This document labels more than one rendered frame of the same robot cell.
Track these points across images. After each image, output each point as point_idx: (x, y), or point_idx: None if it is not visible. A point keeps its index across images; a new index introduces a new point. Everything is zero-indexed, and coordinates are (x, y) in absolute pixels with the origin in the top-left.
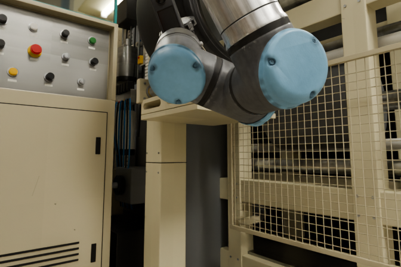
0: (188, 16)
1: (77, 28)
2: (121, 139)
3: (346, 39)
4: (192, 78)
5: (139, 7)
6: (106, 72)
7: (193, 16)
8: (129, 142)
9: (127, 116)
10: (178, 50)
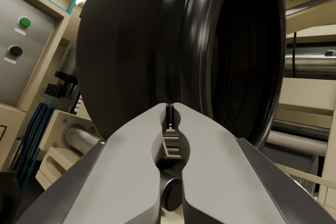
0: (243, 147)
1: None
2: (27, 152)
3: (334, 145)
4: None
5: (90, 3)
6: (31, 69)
7: (321, 205)
8: (32, 163)
9: (43, 130)
10: None
